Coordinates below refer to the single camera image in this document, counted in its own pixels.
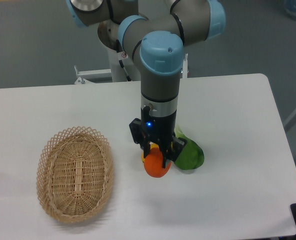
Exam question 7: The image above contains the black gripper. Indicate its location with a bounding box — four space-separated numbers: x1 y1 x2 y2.
129 106 186 168

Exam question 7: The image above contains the orange fruit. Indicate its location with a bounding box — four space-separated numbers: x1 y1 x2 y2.
143 147 172 178

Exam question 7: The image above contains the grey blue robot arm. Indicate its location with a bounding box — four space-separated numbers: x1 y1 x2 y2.
66 0 226 168

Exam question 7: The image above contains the yellow fruit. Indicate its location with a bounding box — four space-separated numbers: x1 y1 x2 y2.
141 143 159 163

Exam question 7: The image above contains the green leafy vegetable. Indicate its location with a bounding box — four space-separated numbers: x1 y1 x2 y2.
174 124 205 171

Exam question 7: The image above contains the woven wicker basket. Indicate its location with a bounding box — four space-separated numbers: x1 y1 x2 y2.
36 126 114 224

